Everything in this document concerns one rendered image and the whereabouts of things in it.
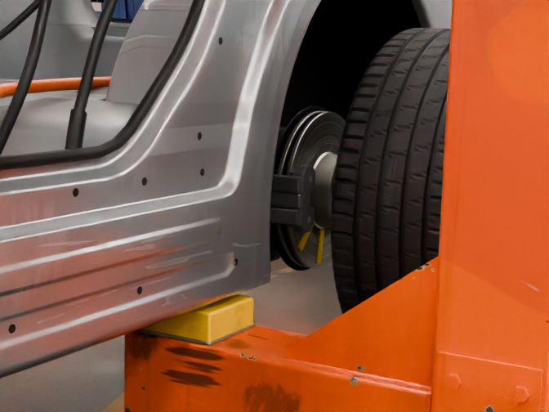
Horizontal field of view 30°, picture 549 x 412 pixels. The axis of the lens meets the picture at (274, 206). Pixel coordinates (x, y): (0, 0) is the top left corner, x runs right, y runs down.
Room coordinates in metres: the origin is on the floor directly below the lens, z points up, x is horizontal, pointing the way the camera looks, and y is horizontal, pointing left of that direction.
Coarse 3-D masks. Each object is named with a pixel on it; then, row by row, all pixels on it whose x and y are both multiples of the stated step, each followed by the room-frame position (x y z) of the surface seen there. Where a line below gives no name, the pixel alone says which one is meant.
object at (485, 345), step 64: (512, 0) 1.29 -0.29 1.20; (512, 64) 1.28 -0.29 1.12; (448, 128) 1.32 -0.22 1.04; (512, 128) 1.28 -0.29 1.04; (448, 192) 1.32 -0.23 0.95; (512, 192) 1.28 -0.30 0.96; (448, 256) 1.32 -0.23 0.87; (512, 256) 1.28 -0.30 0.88; (448, 320) 1.32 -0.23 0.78; (512, 320) 1.27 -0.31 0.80; (448, 384) 1.30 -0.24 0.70; (512, 384) 1.27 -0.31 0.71
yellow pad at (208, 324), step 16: (208, 304) 1.58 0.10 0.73; (224, 304) 1.58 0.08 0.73; (240, 304) 1.60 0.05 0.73; (176, 320) 1.55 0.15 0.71; (192, 320) 1.53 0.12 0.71; (208, 320) 1.52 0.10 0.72; (224, 320) 1.55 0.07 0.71; (240, 320) 1.60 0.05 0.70; (176, 336) 1.55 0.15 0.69; (192, 336) 1.53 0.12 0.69; (208, 336) 1.52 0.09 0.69; (224, 336) 1.55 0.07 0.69
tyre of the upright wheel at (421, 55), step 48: (384, 48) 1.88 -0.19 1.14; (432, 48) 1.84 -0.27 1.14; (384, 96) 1.77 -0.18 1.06; (432, 96) 1.73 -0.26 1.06; (384, 144) 1.72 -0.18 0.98; (432, 144) 1.68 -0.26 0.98; (336, 192) 1.74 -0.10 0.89; (384, 192) 1.69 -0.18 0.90; (432, 192) 1.65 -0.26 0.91; (336, 240) 1.74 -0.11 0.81; (384, 240) 1.69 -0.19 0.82; (432, 240) 1.65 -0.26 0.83; (336, 288) 1.77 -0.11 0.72; (384, 288) 1.71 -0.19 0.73
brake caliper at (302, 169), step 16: (288, 176) 1.91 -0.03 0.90; (304, 176) 1.91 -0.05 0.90; (272, 192) 1.93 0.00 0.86; (288, 192) 1.91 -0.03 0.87; (304, 192) 1.92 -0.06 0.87; (272, 208) 1.92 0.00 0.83; (288, 208) 1.91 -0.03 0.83; (304, 208) 1.92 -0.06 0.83; (288, 224) 1.91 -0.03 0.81; (304, 224) 1.92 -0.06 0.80
